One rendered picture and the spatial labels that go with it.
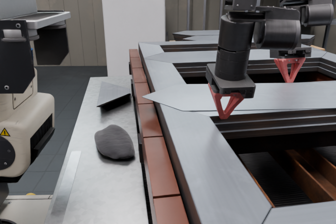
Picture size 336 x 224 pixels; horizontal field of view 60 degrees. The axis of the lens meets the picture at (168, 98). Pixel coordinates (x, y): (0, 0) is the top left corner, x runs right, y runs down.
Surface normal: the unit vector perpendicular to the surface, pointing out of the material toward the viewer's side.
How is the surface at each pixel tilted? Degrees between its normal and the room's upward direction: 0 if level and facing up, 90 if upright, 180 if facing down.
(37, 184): 0
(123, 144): 2
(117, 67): 90
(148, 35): 90
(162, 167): 0
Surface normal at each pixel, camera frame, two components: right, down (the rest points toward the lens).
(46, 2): 0.03, 0.36
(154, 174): 0.00, -0.93
